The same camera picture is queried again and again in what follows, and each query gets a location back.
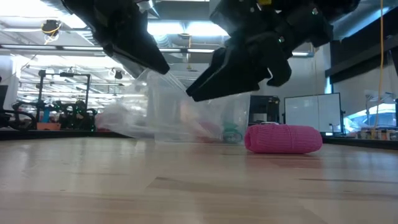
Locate black yellow ceiling cable reel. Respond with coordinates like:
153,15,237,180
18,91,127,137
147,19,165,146
41,19,63,44

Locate long ceiling light bar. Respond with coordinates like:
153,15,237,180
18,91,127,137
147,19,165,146
0,43,312,58

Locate row of small boxes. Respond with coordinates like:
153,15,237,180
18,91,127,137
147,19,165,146
357,128,398,141

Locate red item inside box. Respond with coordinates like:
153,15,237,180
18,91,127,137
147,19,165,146
198,121,223,142

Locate black robot with green lights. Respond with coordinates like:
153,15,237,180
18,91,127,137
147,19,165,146
51,101,96,131

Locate orange box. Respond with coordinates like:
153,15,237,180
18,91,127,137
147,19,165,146
36,122,62,131

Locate clear plastic zip bag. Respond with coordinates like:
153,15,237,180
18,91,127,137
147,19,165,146
95,68,251,144

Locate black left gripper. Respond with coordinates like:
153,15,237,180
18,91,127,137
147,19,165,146
62,0,171,79

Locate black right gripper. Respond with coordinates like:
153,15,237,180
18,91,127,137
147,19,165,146
185,0,358,103

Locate black gantry frame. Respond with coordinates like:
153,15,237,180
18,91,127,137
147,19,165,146
36,70,91,122

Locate black cabinet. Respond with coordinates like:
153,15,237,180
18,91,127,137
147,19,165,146
248,95,280,124

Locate pink elastic bandage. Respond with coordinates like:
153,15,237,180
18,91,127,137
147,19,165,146
244,123,323,155

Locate green item inside box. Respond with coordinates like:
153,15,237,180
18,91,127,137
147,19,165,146
222,121,244,144

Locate yellow cable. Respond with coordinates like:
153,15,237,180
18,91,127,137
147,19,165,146
371,0,386,138

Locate white board on stand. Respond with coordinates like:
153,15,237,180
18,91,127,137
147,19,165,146
283,92,343,135

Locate clear plastic storage box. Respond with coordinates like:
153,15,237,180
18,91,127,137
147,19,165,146
146,70,251,144

